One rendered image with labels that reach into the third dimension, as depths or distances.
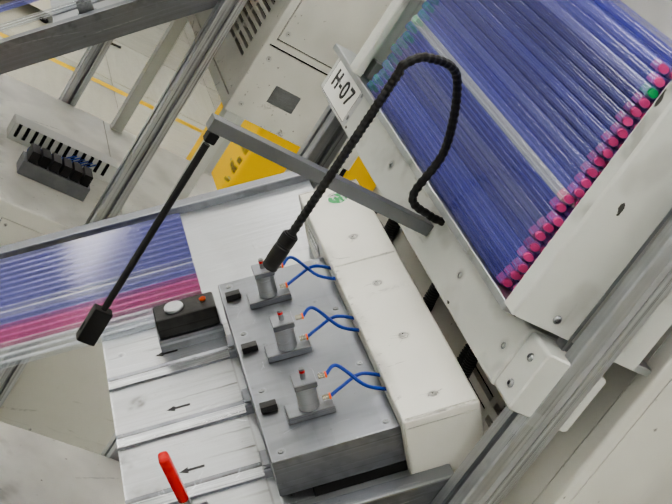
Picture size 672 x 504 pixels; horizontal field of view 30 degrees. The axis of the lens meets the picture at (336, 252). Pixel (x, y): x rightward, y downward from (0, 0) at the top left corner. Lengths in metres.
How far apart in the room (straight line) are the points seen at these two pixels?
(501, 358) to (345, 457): 0.19
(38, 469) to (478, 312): 0.90
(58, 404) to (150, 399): 1.47
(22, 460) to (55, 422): 1.01
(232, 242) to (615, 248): 0.70
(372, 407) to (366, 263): 0.24
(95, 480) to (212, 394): 0.58
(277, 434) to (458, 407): 0.19
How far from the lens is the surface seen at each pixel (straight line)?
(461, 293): 1.31
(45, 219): 2.68
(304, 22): 2.58
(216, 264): 1.68
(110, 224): 1.82
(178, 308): 1.53
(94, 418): 2.98
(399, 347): 1.34
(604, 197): 1.13
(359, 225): 1.55
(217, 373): 1.49
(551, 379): 1.19
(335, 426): 1.29
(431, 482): 1.28
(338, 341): 1.40
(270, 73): 2.60
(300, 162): 1.33
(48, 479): 1.96
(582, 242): 1.15
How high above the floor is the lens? 1.71
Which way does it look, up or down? 18 degrees down
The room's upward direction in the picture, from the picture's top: 34 degrees clockwise
